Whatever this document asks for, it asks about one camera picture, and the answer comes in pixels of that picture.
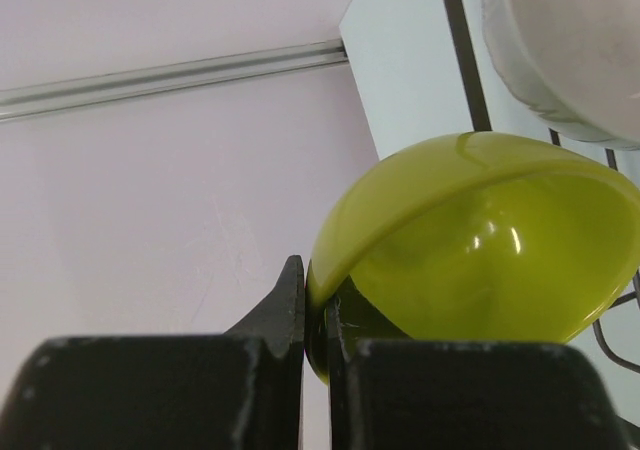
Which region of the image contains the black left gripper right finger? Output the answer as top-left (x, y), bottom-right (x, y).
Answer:
top-left (326, 281), bottom-right (639, 449)

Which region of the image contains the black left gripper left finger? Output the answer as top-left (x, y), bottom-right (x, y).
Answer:
top-left (1, 255), bottom-right (305, 449)

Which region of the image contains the yellow green bowl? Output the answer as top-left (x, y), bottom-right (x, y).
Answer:
top-left (305, 131), bottom-right (639, 379)

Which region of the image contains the dark wire dish rack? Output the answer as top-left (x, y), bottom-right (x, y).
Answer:
top-left (443, 0), bottom-right (639, 374)

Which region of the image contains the white bowl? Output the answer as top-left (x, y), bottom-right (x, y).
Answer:
top-left (481, 0), bottom-right (639, 151)

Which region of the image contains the left aluminium frame post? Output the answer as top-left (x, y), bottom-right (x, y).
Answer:
top-left (1, 39), bottom-right (349, 122)

